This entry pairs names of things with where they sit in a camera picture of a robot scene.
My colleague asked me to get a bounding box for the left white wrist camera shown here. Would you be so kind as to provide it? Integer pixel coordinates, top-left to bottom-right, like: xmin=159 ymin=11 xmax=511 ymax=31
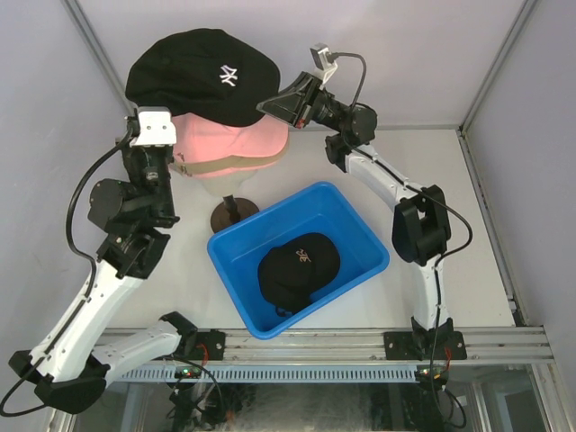
xmin=129 ymin=106 xmax=177 ymax=148

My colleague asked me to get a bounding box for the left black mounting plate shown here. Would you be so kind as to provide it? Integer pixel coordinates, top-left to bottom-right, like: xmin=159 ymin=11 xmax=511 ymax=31
xmin=181 ymin=329 xmax=226 ymax=364

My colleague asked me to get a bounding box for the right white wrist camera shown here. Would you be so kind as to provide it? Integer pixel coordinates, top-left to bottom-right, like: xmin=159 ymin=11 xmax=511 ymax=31
xmin=310 ymin=43 xmax=338 ymax=85

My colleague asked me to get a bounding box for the blue plastic bin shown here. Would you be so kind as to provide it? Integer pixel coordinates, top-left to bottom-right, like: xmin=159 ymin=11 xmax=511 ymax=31
xmin=207 ymin=182 xmax=390 ymax=340

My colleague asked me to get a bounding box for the beige cap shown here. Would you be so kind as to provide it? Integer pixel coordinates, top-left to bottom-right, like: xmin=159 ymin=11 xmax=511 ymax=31
xmin=170 ymin=145 xmax=289 ymax=175

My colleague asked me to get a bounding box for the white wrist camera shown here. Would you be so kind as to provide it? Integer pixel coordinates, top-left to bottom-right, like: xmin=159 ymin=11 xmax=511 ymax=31
xmin=129 ymin=106 xmax=177 ymax=148
xmin=310 ymin=43 xmax=338 ymax=85

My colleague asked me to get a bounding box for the left black camera cable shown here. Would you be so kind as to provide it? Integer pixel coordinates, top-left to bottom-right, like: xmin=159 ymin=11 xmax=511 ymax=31
xmin=0 ymin=123 xmax=136 ymax=418

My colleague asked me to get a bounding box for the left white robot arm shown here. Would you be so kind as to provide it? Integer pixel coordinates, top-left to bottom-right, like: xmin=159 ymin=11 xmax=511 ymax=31
xmin=9 ymin=143 xmax=198 ymax=414

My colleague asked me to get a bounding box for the black mounting plate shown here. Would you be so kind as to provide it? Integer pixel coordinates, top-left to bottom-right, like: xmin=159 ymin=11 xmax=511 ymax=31
xmin=383 ymin=330 xmax=468 ymax=361
xmin=181 ymin=329 xmax=226 ymax=364

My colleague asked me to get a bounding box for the beige mannequin head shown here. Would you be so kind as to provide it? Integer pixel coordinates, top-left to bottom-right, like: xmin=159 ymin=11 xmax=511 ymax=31
xmin=197 ymin=170 xmax=257 ymax=197

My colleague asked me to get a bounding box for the aluminium mounting rail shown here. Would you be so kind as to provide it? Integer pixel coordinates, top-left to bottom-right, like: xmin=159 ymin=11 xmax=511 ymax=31
xmin=220 ymin=327 xmax=554 ymax=365

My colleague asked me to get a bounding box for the pink baseball cap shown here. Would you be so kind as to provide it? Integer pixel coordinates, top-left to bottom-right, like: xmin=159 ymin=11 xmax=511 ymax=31
xmin=178 ymin=165 xmax=266 ymax=178

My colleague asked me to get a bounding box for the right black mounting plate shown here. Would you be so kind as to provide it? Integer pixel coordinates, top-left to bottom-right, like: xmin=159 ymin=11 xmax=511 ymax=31
xmin=383 ymin=330 xmax=468 ymax=361

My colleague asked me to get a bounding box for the dark cap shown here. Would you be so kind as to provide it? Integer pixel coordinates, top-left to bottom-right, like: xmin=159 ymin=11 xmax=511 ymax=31
xmin=125 ymin=28 xmax=281 ymax=127

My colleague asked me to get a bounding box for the dark round wooden stand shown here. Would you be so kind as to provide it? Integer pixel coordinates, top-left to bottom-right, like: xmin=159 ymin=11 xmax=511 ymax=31
xmin=210 ymin=195 xmax=259 ymax=233

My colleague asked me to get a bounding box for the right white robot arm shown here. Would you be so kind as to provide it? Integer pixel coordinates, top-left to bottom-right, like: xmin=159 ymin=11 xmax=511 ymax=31
xmin=256 ymin=73 xmax=453 ymax=359

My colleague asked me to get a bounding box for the right black camera cable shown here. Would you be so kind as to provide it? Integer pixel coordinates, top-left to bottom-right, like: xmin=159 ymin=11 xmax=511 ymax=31
xmin=330 ymin=51 xmax=474 ymax=383

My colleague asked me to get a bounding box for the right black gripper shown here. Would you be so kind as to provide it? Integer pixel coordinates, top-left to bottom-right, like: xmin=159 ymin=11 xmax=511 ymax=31
xmin=256 ymin=71 xmax=349 ymax=132

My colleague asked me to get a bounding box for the perforated grey cable duct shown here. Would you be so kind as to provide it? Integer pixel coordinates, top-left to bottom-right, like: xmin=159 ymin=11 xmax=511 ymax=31
xmin=118 ymin=362 xmax=418 ymax=383

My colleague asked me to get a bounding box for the black camera cable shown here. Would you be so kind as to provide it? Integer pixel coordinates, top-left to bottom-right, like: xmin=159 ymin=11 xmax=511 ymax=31
xmin=330 ymin=51 xmax=474 ymax=383
xmin=0 ymin=123 xmax=136 ymax=418

